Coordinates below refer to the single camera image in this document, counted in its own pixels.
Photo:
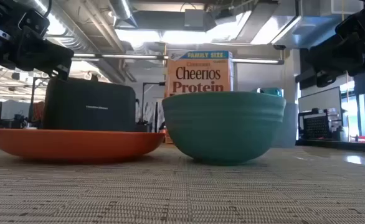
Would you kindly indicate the Cheerios Protein cereal box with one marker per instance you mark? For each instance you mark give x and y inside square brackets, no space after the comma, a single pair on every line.
[198,74]

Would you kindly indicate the whiteboard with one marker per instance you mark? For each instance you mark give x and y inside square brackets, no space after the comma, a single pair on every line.
[319,99]

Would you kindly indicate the black two-slot toaster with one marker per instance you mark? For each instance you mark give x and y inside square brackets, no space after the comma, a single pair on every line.
[89,105]

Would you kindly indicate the black perforated crate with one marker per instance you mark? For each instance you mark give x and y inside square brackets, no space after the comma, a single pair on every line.
[318,126]

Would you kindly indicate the long ceiling light bar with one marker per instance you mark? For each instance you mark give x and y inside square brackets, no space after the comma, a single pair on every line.
[123,56]

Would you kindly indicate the orange plate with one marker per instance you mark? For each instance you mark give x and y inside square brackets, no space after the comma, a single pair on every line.
[76,144]

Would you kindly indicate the teal ceramic bowl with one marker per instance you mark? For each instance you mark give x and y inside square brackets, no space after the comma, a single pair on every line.
[223,127]

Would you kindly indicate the grey woven placemat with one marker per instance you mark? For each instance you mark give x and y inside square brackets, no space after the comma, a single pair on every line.
[182,193]

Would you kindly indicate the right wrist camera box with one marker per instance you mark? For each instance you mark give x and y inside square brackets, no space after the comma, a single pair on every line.
[350,29]

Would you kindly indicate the black ceiling camera dome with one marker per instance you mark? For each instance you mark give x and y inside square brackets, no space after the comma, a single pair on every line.
[279,47]

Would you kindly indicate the silver round air duct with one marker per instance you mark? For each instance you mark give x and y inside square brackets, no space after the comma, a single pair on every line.
[121,9]

